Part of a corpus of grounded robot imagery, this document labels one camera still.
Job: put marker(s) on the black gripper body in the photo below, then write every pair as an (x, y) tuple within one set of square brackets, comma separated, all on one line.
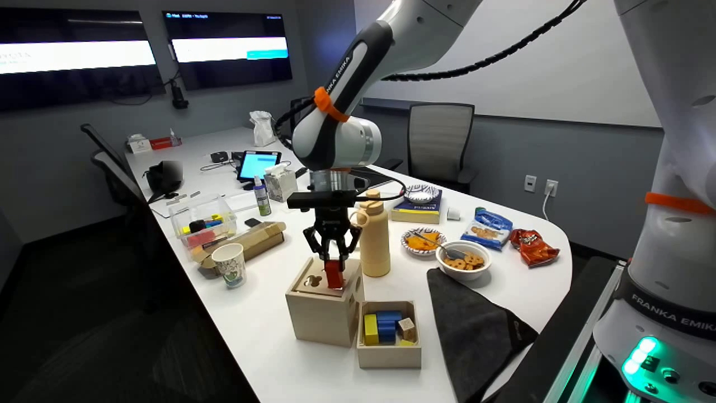
[(330, 210)]

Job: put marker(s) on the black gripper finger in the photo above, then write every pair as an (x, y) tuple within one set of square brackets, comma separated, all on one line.
[(314, 246), (348, 246)]

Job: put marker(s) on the red wooden block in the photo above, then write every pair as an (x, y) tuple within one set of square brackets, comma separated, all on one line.
[(334, 275)]

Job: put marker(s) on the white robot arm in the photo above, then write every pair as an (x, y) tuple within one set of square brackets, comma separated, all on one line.
[(406, 37)]

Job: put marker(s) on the wooden box on table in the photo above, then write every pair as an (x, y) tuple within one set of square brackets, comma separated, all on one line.
[(253, 243)]

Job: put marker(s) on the white tissue box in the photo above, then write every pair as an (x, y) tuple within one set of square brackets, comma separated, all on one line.
[(280, 182)]

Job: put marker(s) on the blue and yellow box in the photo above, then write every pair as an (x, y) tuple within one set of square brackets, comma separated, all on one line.
[(426, 214)]

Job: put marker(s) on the wooden shape sorter box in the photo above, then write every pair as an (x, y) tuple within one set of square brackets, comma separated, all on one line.
[(322, 314)]

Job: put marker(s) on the patterned bowl on box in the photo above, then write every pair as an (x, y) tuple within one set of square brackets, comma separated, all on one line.
[(421, 196)]

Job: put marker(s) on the beige water bottle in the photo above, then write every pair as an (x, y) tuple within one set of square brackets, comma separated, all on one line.
[(375, 238)]

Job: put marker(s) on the patterned bowl of orange chips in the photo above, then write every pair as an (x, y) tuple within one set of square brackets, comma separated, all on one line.
[(421, 240)]

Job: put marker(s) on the small spray bottle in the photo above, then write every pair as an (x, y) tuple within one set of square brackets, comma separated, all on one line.
[(262, 199)]

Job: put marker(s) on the tablet with blue screen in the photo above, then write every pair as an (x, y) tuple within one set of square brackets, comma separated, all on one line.
[(256, 165)]

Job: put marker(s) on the yellow wooden block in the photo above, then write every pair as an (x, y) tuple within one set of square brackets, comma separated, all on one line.
[(370, 330)]

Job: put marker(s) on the paper cup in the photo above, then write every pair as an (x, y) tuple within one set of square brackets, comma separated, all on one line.
[(229, 260)]

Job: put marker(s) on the blue wooden block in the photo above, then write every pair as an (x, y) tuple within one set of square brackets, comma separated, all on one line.
[(388, 326)]

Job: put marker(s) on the wooden tray with blocks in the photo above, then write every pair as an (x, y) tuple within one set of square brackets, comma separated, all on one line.
[(403, 355)]

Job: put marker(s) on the white plastic bag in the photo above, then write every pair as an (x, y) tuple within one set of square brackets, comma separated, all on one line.
[(262, 129)]

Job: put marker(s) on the white bowl of pretzels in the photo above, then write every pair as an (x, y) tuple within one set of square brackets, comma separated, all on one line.
[(464, 260)]

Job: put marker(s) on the clear plastic container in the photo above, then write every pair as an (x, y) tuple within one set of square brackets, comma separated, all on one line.
[(199, 222)]

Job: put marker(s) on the office chair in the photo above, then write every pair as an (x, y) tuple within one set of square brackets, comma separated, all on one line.
[(436, 137)]

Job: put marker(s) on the blue snack bag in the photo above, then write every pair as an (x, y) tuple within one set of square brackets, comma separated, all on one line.
[(489, 229)]

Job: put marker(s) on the dark grey cloth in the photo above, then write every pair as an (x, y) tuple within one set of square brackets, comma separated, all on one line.
[(478, 337)]

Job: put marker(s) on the red chip bag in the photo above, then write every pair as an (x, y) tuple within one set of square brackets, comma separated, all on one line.
[(534, 250)]

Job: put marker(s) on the wall monitor screen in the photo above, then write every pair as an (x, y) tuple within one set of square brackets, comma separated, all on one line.
[(221, 50)]

